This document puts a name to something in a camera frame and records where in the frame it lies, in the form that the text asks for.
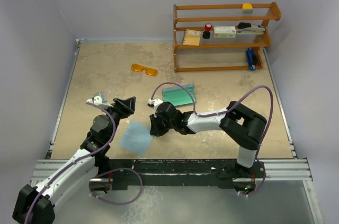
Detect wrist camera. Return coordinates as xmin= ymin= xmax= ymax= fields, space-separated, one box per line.
xmin=86 ymin=92 xmax=109 ymax=106
xmin=147 ymin=98 xmax=163 ymax=109

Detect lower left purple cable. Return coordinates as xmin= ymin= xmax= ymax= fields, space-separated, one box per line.
xmin=88 ymin=167 xmax=144 ymax=205

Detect white red box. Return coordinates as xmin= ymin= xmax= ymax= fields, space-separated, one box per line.
xmin=213 ymin=26 xmax=236 ymax=38

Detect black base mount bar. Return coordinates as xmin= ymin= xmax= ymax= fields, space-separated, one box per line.
xmin=94 ymin=156 xmax=266 ymax=191

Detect yellow grey sponge block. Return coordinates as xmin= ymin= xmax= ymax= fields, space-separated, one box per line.
xmin=242 ymin=3 xmax=253 ymax=13

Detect red black stamp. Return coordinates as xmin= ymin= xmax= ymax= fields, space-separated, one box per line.
xmin=202 ymin=23 xmax=212 ymax=39

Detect black white stapler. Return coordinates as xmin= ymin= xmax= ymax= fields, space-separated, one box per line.
xmin=236 ymin=22 xmax=266 ymax=35

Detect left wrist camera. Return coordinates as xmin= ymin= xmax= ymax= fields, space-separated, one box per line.
xmin=86 ymin=92 xmax=109 ymax=106

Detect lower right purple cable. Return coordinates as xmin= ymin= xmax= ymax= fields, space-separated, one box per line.
xmin=236 ymin=157 xmax=266 ymax=199

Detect orange sunglasses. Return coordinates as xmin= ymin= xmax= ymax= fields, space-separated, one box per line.
xmin=131 ymin=64 xmax=158 ymax=76

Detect wooden shelf rack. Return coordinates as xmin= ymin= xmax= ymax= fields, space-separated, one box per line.
xmin=173 ymin=2 xmax=281 ymax=73

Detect light blue cleaning cloth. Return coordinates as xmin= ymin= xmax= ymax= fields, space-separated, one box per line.
xmin=119 ymin=121 xmax=153 ymax=156

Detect grey glasses case green lining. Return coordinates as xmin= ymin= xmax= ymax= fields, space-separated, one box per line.
xmin=162 ymin=84 xmax=196 ymax=106

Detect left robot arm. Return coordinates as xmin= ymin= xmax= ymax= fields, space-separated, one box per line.
xmin=12 ymin=92 xmax=136 ymax=223

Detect blue black scissors tool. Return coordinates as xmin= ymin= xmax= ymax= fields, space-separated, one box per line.
xmin=245 ymin=48 xmax=258 ymax=71

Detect spiral brown notebook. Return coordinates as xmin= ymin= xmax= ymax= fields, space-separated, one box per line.
xmin=183 ymin=29 xmax=201 ymax=46

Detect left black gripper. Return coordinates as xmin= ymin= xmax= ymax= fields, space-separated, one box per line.
xmin=100 ymin=96 xmax=135 ymax=141

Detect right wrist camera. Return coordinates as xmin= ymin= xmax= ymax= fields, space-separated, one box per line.
xmin=147 ymin=98 xmax=163 ymax=109

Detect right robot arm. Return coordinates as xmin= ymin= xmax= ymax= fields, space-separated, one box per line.
xmin=147 ymin=99 xmax=267 ymax=177

